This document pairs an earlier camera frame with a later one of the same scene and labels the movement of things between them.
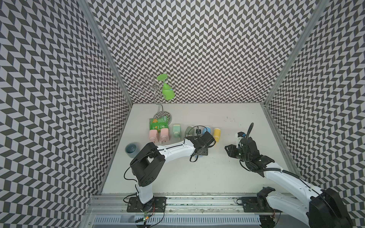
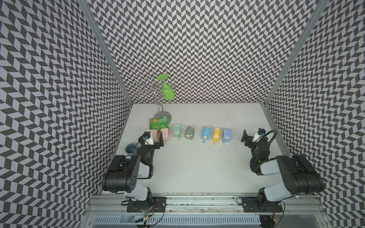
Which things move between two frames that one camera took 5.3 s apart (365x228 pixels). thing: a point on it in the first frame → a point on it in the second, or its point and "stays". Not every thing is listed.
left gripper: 205,151 → 157,144
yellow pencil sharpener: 216,134 stays
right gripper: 231,147 → 248,138
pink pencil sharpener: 164,135 stays
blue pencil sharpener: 204,129 stays
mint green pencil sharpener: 177,130 stays
